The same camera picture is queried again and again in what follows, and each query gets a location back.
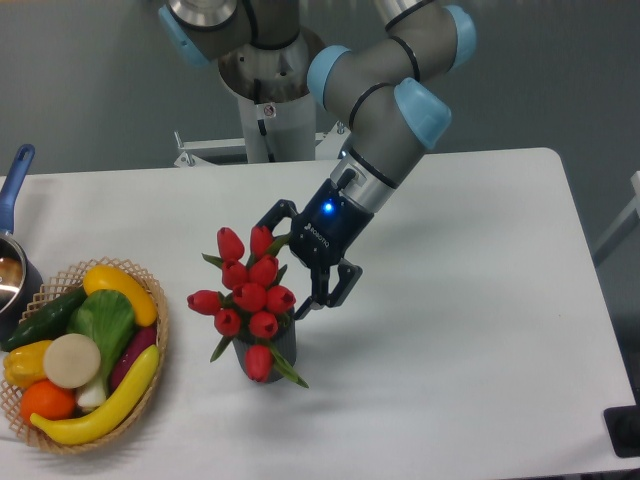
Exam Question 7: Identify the yellow bell pepper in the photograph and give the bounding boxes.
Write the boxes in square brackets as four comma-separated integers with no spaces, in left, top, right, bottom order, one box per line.
[3,340,53,389]

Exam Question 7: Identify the black box at table edge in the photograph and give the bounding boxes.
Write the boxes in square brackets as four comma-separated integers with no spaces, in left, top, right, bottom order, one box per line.
[603,405,639,458]

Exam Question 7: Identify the yellow banana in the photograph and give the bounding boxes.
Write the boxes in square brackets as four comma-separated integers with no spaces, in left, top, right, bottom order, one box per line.
[30,345,160,446]

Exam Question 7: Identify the dark grey ribbed vase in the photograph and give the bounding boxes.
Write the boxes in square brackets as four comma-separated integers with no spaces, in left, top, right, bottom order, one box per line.
[232,309,306,386]

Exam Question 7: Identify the blue handled saucepan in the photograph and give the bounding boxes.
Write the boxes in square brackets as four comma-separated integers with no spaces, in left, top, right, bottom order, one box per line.
[1,144,42,341]

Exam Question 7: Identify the green cucumber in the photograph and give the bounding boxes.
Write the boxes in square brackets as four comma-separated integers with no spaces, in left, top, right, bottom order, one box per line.
[1,287,87,352]

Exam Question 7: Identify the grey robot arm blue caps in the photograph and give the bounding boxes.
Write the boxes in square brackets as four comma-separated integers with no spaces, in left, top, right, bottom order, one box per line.
[159,1,477,318]

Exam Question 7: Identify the orange fruit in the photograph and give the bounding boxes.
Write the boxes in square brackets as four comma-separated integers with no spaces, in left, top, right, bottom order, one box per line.
[20,380,76,426]

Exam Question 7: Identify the woven wicker basket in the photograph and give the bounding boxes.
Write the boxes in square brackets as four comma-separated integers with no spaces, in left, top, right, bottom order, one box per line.
[1,257,169,455]

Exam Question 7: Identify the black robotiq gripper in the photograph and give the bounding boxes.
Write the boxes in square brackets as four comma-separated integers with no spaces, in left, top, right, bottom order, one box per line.
[255,178,376,321]

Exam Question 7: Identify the yellow squash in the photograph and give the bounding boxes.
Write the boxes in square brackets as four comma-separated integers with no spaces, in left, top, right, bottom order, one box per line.
[83,265,157,327]

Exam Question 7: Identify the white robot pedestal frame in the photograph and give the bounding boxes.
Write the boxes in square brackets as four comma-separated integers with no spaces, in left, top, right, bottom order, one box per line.
[174,94,351,167]

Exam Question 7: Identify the purple sweet potato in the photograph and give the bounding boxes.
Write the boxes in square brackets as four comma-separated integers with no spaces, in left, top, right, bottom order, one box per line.
[109,325,157,392]

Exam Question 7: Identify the green lettuce leaf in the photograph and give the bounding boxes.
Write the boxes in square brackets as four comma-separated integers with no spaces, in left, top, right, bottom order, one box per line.
[67,290,135,412]

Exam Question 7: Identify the red tulip bouquet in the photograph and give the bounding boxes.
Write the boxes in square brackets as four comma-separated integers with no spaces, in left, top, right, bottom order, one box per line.
[187,226,296,362]

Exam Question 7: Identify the beige round disc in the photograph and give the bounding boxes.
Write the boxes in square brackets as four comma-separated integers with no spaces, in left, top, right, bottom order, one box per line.
[43,333,101,389]

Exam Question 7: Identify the white frame at right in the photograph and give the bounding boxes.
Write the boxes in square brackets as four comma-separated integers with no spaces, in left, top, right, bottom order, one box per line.
[592,171,639,268]

